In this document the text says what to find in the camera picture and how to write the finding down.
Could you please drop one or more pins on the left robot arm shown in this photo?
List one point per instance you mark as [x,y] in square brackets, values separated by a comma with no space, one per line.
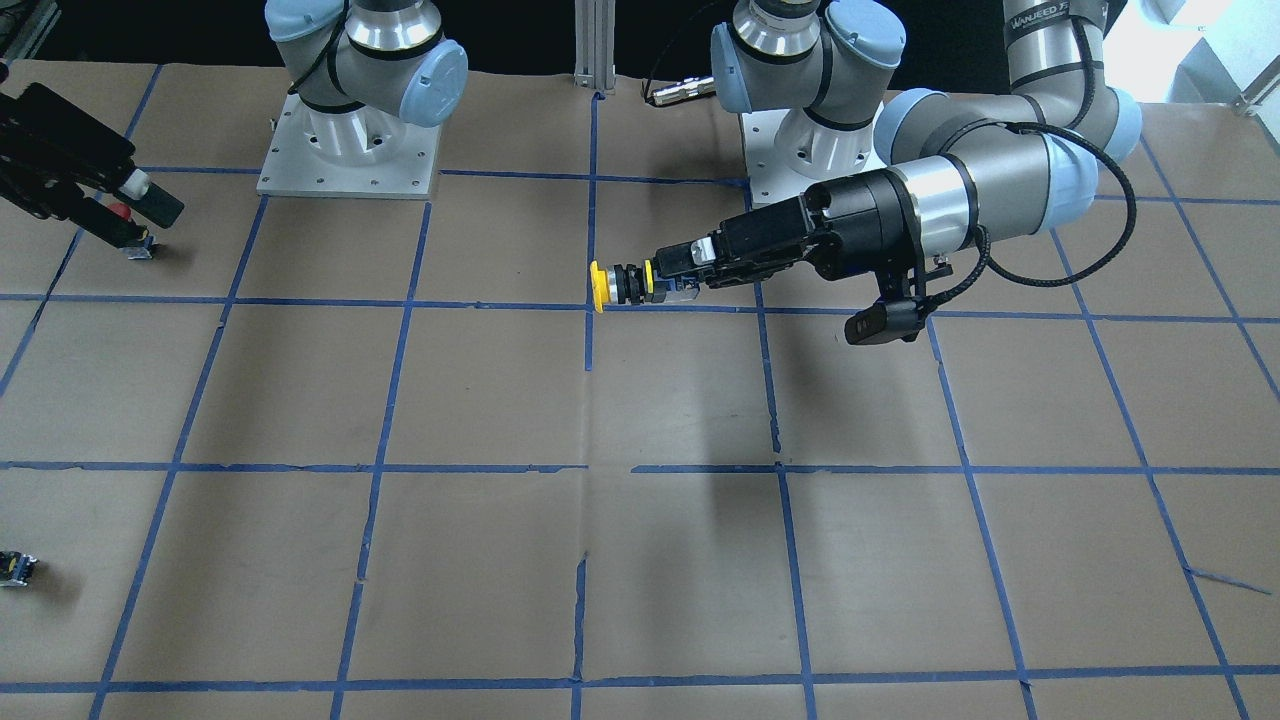
[1006,165]

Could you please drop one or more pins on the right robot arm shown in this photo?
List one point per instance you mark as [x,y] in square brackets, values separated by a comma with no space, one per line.
[372,82]

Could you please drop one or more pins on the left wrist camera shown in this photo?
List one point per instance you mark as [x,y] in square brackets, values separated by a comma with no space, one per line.
[900,310]

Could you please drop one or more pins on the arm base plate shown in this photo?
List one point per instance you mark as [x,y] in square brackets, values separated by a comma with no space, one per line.
[786,152]
[362,154]

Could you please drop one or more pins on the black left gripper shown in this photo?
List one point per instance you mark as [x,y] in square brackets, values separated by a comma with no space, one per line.
[858,218]

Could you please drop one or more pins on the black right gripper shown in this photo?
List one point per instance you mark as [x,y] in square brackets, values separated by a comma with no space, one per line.
[62,168]

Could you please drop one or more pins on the green push button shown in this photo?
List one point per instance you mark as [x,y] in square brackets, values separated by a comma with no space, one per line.
[17,568]

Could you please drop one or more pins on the yellow push button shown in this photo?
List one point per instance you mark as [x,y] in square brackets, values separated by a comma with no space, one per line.
[620,285]

